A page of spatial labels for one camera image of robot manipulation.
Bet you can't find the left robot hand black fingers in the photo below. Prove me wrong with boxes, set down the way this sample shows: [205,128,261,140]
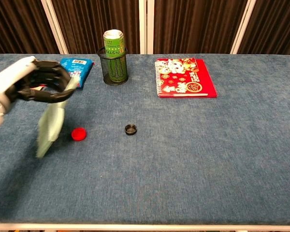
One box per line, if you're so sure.
[0,56,76,114]

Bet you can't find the black mesh pen holder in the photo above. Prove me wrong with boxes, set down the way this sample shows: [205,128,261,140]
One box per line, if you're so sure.
[97,46,129,86]

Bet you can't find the green drink can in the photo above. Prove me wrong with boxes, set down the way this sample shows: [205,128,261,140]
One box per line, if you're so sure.
[102,29,125,58]

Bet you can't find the red spiral calendar notebook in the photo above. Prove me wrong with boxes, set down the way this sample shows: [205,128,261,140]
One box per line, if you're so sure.
[154,58,218,99]

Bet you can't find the red bottle cap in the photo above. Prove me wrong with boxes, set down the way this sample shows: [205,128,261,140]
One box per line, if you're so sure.
[71,127,87,141]

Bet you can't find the dark brown curtain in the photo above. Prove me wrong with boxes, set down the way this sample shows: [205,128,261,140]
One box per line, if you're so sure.
[0,0,290,58]

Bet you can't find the black bottle cap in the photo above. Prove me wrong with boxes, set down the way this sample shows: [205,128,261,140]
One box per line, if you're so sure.
[124,124,138,136]

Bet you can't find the white partition frame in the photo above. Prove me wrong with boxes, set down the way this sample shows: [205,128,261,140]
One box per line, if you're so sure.
[40,0,257,55]

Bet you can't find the blue snack packet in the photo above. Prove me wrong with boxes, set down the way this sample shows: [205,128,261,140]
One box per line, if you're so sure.
[59,58,95,90]

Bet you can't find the blue fabric table cover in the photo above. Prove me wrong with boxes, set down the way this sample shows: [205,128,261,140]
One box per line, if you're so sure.
[0,53,290,226]

